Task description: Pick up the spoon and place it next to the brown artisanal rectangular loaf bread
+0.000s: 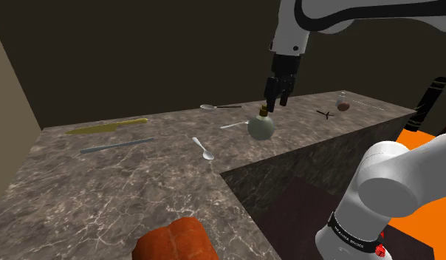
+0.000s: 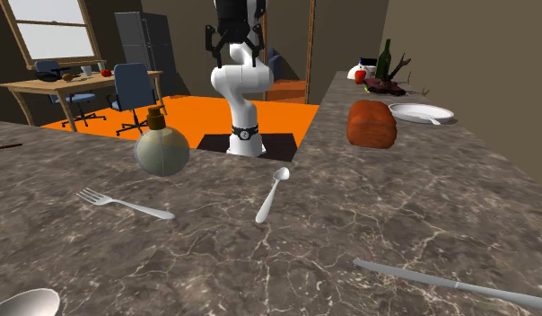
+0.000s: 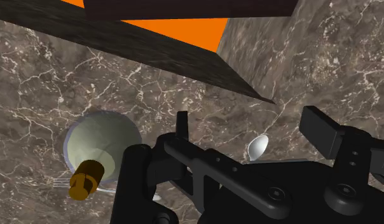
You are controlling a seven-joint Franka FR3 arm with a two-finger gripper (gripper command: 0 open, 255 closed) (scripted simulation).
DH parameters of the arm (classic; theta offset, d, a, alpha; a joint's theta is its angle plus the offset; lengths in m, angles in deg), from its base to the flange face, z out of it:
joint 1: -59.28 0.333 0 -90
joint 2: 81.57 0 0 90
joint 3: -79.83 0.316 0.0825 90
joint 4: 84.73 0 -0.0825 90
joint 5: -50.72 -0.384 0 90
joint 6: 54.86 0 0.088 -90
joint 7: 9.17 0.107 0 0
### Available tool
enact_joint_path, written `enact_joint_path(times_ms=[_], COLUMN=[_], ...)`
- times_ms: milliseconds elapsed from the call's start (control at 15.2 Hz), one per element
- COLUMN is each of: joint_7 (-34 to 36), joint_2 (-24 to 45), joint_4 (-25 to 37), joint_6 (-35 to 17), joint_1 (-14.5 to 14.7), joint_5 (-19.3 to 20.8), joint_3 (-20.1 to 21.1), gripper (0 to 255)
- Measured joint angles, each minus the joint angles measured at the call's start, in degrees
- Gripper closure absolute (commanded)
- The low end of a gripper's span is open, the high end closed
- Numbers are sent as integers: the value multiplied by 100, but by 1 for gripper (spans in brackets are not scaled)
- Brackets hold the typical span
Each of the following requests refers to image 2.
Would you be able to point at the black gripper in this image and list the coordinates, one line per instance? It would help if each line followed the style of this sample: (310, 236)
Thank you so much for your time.
(236, 15)

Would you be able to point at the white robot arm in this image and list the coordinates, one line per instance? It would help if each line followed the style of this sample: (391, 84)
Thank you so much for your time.
(242, 78)

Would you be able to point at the blue armchair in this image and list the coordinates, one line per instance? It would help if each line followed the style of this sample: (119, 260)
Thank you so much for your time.
(273, 63)

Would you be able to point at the grey refrigerator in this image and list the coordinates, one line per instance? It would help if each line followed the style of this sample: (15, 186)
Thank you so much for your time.
(144, 41)

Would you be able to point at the blue office chair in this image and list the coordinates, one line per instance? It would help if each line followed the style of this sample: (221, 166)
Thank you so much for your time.
(74, 98)
(131, 89)

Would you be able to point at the dark robot stand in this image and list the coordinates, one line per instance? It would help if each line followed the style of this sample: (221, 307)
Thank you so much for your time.
(279, 146)

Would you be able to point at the red apple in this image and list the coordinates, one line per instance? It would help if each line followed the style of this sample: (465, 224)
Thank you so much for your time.
(360, 76)

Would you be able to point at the round soap dispenser bottle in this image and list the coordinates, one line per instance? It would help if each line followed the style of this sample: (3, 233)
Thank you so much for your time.
(161, 151)

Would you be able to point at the white kettle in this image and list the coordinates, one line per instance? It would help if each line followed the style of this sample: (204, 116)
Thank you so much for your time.
(368, 65)

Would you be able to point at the green glass bottle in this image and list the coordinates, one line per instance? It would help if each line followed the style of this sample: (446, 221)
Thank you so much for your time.
(383, 63)

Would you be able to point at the dark red tray with branches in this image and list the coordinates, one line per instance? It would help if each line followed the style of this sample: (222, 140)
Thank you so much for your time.
(384, 85)

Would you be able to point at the small silver spoon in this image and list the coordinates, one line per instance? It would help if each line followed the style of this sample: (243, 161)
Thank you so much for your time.
(271, 194)

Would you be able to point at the brown bread loaf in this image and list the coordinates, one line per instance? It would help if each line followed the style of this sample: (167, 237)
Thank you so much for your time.
(370, 124)

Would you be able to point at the wooden framed window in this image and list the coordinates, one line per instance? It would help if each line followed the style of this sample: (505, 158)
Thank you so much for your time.
(52, 30)

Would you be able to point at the silver fork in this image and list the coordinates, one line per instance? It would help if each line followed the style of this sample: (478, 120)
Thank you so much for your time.
(135, 206)

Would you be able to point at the wooden desk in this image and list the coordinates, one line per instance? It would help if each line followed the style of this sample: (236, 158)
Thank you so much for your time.
(43, 86)

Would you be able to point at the white pan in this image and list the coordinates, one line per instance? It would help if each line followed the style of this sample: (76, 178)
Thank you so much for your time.
(422, 113)

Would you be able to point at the thin dark brown stick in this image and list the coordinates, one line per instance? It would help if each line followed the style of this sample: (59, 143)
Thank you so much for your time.
(6, 146)

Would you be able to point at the silver knife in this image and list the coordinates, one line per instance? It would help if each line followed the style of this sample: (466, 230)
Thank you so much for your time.
(454, 285)

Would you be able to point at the large silver spoon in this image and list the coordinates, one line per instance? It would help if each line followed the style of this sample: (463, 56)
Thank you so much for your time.
(28, 304)

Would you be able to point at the wooden door frame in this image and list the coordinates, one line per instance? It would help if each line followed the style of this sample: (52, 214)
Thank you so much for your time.
(311, 52)

